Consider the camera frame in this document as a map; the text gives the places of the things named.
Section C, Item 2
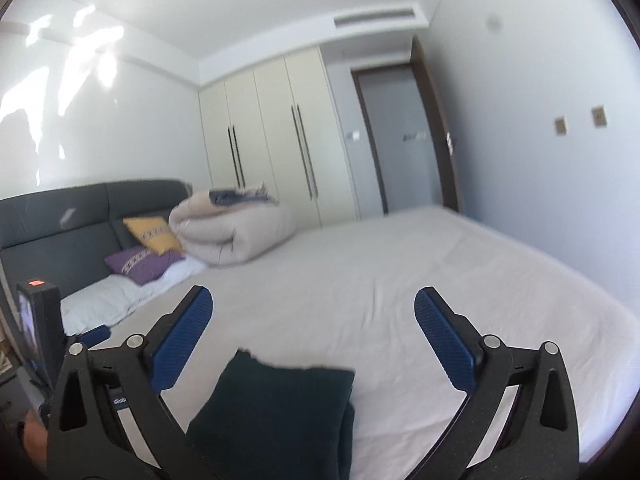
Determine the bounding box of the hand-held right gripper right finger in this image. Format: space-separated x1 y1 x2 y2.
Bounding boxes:
405 286 581 480

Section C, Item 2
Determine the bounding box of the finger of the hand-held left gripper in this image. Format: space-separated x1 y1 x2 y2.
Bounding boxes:
75 324 112 352

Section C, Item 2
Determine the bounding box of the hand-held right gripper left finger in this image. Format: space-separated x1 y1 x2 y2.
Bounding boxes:
47 285 221 480

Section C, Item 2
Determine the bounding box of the dark green sweater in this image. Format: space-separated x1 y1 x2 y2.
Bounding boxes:
186 349 357 480

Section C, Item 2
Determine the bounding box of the person's left forearm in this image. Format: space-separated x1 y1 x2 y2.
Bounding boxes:
17 417 49 467

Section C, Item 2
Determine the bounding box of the white pillow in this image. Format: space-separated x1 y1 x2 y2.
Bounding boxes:
60 257 208 337

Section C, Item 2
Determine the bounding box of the purple patterned pillow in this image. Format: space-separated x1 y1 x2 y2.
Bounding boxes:
104 246 187 286

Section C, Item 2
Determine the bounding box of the grey padded headboard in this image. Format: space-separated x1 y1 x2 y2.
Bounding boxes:
0 179 193 311

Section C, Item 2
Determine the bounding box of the bed with white sheet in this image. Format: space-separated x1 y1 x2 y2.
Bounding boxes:
60 204 640 480

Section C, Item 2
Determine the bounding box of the yellow patterned pillow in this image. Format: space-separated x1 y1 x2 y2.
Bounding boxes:
122 216 185 255

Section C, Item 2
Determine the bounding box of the folded beige duvet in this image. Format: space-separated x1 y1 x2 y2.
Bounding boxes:
168 190 297 267

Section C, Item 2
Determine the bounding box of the folded blue beige blanket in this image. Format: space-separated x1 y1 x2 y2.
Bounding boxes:
207 184 281 207

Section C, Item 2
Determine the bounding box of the cream wardrobe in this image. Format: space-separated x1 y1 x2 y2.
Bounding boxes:
199 42 363 231

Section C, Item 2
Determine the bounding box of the white air vent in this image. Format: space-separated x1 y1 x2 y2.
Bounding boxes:
332 5 417 28

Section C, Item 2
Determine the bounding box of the grey door dark frame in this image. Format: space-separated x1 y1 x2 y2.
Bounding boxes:
350 35 466 217

